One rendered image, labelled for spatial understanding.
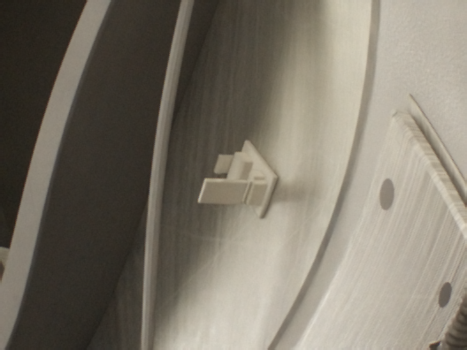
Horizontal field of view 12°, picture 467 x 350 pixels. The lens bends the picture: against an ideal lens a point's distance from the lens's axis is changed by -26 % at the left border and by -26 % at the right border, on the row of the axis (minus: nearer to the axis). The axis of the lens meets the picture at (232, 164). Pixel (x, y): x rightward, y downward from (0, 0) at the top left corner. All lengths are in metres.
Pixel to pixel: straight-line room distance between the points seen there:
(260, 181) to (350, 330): 0.10
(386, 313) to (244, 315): 0.12
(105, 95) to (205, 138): 0.04
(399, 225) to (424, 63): 0.06
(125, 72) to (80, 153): 0.04
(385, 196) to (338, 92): 0.06
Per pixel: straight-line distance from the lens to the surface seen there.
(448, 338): 0.78
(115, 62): 0.98
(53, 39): 1.89
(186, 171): 0.99
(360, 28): 0.89
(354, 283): 0.87
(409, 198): 0.85
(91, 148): 1.00
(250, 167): 0.95
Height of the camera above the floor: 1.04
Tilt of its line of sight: 5 degrees down
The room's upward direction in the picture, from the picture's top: 5 degrees clockwise
